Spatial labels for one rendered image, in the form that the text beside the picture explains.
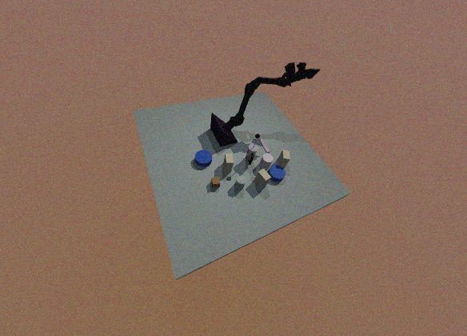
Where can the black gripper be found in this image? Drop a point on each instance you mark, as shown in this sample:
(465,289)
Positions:
(308,74)

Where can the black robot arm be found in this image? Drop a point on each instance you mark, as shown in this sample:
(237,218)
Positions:
(287,78)

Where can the blue short cylinder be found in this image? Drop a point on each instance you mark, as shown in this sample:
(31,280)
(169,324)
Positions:
(203,158)
(277,173)

